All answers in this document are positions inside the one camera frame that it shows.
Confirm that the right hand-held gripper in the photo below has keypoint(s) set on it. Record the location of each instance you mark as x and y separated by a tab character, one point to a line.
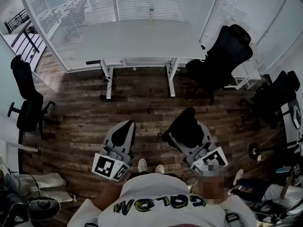
208	158

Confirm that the black office chair with armrests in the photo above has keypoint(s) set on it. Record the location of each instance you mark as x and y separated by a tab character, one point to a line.
26	84

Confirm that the white slatted blinds partition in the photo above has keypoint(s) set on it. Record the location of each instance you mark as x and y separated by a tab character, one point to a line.
71	15
248	6

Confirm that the person's white shoe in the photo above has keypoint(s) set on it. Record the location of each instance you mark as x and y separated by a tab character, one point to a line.
142	165
160	168

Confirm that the person's right white shoe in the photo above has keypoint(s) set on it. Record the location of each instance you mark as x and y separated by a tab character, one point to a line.
160	168

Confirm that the black office chair with headrest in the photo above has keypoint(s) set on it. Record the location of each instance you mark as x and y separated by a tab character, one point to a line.
277	98

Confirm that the person's left white shoe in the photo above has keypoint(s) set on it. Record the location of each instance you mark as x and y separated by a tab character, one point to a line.
142	165

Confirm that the black round stand base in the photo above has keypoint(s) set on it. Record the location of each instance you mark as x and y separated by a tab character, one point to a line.
254	150

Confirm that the person's left forearm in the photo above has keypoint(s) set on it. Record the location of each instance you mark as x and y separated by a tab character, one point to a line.
110	195

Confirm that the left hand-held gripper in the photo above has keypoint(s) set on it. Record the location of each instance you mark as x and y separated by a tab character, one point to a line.
106	165

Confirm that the black mesh office chair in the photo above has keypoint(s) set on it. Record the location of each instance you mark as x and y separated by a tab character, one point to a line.
220	65

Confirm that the black metal railing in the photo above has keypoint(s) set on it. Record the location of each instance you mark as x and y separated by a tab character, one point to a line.
16	20

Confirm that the white desk with black edge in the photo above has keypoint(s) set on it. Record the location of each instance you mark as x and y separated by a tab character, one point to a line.
9	131

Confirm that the white box with black print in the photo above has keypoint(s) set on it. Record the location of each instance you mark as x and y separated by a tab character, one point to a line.
296	116

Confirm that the person's white printed shirt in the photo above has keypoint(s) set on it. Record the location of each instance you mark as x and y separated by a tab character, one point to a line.
161	190

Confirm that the white table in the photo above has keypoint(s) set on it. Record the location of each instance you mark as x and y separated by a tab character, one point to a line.
142	41

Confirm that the black desk control panel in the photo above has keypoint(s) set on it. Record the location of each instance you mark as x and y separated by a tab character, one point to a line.
92	62

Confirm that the person's right forearm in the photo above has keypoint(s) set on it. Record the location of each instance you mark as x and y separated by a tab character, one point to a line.
210	188

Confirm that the clear plastic bottle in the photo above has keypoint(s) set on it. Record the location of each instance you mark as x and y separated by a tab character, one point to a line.
151	13

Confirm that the black round headset device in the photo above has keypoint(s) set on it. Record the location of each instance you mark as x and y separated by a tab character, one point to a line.
43	206

